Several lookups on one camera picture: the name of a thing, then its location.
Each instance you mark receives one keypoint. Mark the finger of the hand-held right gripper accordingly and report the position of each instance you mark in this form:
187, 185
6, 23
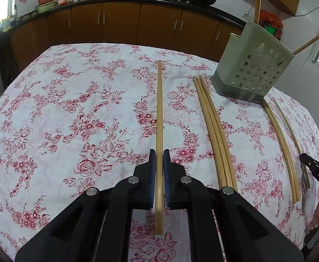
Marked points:
318, 173

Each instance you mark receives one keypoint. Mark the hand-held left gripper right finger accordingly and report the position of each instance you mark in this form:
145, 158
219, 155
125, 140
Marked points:
166, 180

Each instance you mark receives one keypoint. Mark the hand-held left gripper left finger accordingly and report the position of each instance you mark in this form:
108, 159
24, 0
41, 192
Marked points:
152, 180

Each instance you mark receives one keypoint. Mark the bamboo chopstick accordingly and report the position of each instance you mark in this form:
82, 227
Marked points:
257, 2
219, 127
159, 114
209, 128
281, 142
290, 131
284, 141
312, 40
214, 128

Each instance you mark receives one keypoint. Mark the grey perforated utensil holder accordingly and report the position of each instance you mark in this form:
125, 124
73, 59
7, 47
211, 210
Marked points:
247, 49

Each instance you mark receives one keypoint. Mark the person's right hand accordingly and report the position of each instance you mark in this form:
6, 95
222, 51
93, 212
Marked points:
318, 210

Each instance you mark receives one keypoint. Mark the red floral tablecloth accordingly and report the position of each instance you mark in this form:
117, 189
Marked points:
66, 101

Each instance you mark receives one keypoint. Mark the red bag with bottles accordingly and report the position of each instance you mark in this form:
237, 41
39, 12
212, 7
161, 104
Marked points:
271, 19

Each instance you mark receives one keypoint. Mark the wooden lower kitchen cabinets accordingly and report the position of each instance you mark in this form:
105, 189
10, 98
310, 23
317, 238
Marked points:
121, 21

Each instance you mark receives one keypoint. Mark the green basin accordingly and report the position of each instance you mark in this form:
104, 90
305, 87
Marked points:
46, 7

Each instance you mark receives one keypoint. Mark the metal faucet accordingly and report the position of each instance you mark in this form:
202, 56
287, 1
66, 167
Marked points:
16, 12

